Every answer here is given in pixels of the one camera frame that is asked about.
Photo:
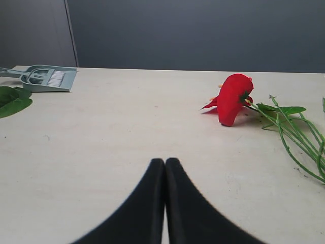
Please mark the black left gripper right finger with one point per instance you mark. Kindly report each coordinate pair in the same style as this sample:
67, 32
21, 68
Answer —
191, 218

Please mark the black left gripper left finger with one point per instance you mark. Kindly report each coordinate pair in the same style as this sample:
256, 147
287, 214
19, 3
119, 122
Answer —
140, 218

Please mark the red artificial flower with stems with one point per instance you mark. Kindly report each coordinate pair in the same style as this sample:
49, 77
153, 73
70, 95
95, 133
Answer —
289, 121

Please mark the loose green leaf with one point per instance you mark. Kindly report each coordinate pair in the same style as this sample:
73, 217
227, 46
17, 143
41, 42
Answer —
14, 100

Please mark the grey-green dustpan with brush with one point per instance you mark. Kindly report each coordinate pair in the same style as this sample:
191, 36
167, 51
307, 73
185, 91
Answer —
44, 78

